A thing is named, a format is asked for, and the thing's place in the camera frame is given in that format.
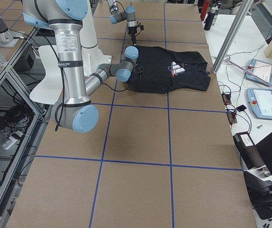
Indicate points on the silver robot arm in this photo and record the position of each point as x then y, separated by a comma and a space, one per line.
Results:
118, 14
78, 65

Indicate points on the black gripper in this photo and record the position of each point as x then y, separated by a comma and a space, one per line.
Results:
139, 69
132, 31

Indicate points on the black graphic t-shirt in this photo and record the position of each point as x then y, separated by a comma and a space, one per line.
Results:
166, 71

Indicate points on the blue teach pendant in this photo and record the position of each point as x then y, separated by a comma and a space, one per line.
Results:
260, 101
261, 69

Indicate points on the near blue teach pendant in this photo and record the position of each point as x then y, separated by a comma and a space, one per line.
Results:
260, 101

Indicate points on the orange black usb hub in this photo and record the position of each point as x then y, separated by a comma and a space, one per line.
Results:
226, 99

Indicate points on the far blue teach pendant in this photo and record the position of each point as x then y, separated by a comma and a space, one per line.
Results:
261, 69

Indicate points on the black water bottle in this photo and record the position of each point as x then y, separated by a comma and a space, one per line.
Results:
209, 19

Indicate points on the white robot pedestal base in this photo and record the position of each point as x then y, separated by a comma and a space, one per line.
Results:
91, 54

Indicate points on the aluminium frame post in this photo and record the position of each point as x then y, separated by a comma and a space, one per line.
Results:
239, 17

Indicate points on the white plastic chair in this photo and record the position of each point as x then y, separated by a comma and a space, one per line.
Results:
49, 89

